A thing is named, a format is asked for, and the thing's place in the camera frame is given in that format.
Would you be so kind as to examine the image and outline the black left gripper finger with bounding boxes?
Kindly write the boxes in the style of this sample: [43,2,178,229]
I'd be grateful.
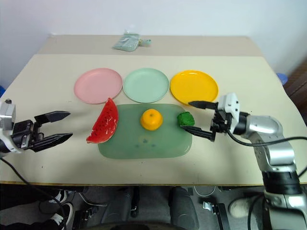
[30,132,73,153]
[34,110,71,128]

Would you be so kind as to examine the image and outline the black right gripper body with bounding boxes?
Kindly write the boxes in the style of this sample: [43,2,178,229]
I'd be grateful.
[209,103,235,142]

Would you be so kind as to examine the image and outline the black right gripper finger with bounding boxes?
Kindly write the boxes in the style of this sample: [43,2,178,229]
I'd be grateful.
[188,100,218,111]
[180,126,215,142]

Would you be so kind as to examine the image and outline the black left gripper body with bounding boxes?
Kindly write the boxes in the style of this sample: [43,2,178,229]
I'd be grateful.
[10,119,46,153]

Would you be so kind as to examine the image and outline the green vegetable toy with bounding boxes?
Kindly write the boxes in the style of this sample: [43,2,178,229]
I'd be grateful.
[177,111,195,127]

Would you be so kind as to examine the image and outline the yellow round plate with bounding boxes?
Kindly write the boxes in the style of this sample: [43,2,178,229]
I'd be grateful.
[169,69,219,107]

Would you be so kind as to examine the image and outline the orange fruit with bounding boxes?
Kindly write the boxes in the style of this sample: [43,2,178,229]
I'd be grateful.
[140,108,164,131]

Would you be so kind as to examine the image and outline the pink round plate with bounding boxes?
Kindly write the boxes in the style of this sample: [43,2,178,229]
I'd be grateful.
[73,68,124,105]

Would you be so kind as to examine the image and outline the light green round plate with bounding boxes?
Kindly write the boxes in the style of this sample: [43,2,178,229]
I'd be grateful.
[122,68,170,104]

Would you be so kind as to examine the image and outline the red watermelon slice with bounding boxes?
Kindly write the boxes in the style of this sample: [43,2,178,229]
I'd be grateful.
[85,97,119,144]

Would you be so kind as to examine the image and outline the green rectangular tray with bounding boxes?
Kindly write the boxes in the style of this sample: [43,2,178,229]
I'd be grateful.
[97,103,194,160]

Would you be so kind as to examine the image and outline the black and white sneaker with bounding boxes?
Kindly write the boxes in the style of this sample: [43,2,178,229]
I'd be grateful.
[53,189,70,204]
[50,202,74,226]

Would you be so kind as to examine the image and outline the black trouser leg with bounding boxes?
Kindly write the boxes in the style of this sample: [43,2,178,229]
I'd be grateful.
[0,185,57,208]

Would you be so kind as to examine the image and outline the blue plastic stool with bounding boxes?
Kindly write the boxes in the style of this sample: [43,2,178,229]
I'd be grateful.
[275,72,290,85]

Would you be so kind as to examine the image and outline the white shoe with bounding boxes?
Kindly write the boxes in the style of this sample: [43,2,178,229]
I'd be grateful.
[228,197,253,219]

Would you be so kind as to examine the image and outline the brown wooden cabinet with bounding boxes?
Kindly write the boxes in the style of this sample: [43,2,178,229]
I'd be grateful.
[284,58,307,109]

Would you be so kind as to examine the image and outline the clear packet of green items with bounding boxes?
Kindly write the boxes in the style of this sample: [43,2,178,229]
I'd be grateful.
[111,30,141,52]

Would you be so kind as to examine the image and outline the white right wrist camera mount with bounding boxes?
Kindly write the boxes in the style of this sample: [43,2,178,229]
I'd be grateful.
[215,92,241,131]

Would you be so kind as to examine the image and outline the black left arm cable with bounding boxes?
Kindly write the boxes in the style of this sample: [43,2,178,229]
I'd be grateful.
[0,157,67,230]

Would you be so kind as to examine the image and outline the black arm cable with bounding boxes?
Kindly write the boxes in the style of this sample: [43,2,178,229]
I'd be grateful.
[0,157,67,230]
[225,130,307,148]

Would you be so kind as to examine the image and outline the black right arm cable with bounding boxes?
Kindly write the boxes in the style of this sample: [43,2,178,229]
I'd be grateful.
[225,130,307,148]

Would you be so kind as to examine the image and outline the white thin cable loop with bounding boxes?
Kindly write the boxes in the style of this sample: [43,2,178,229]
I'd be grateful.
[192,184,217,197]

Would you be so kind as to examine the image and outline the metal table leg bracket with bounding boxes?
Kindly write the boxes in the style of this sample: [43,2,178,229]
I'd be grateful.
[202,201,226,216]
[73,207,94,229]

